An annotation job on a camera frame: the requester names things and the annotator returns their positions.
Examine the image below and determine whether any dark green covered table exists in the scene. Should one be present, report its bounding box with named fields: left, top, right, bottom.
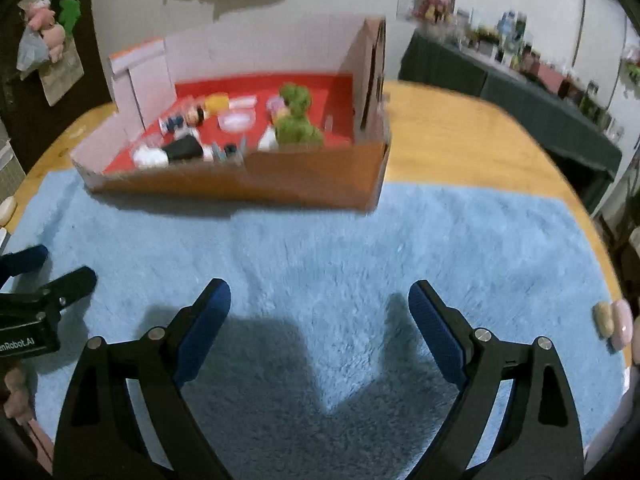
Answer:
left=398, top=30, right=622, bottom=214

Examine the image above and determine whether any wooden table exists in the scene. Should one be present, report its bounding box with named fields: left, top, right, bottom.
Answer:
left=4, top=79, right=637, bottom=361

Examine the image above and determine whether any light blue fluffy mat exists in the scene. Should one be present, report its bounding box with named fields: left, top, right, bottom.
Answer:
left=8, top=171, right=626, bottom=479

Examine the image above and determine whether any pink pig plush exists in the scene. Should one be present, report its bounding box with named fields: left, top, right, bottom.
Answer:
left=26, top=0, right=66, bottom=63

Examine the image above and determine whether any white oval soap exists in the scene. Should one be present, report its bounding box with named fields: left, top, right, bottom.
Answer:
left=0, top=196, right=16, bottom=228

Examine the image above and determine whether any dark wooden door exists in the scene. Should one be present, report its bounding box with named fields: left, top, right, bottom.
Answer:
left=1, top=0, right=111, bottom=169

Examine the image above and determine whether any yellow bottle cap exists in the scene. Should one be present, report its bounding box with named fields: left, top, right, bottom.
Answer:
left=202, top=93, right=230, bottom=117

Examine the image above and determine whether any white round lid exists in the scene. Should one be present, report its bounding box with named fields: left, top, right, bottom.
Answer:
left=257, top=126, right=279, bottom=152

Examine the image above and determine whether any orange cardboard box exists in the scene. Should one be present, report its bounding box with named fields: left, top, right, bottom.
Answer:
left=72, top=14, right=390, bottom=210

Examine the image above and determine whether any brown paper bag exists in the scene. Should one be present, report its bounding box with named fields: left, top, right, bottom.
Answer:
left=38, top=37, right=85, bottom=106

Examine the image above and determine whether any pink clothes peg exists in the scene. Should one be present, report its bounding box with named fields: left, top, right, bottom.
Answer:
left=229, top=96, right=257, bottom=110

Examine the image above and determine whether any teal clothes peg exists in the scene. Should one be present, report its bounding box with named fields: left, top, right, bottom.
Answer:
left=210, top=136, right=247, bottom=165

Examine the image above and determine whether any pink small toy in box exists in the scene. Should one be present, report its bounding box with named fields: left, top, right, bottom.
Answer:
left=266, top=96, right=291, bottom=124

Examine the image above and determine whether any green plush on door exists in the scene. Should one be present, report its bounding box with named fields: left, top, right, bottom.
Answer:
left=58, top=0, right=81, bottom=36

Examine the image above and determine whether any black-haired boy figurine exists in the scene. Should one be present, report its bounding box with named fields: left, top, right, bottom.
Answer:
left=158, top=104, right=207, bottom=134

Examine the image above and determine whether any black and white bottle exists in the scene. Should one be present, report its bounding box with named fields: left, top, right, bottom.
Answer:
left=131, top=134, right=214, bottom=169

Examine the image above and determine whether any person's left hand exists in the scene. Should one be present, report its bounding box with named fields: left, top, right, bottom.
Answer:
left=2, top=366, right=35, bottom=424

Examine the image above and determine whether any pink rabbit plush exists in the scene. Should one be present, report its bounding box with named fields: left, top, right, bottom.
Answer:
left=411, top=0, right=456, bottom=24

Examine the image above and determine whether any green fuzzy ball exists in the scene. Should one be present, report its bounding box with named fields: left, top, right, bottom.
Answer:
left=279, top=82, right=312, bottom=116
left=274, top=115, right=324, bottom=146

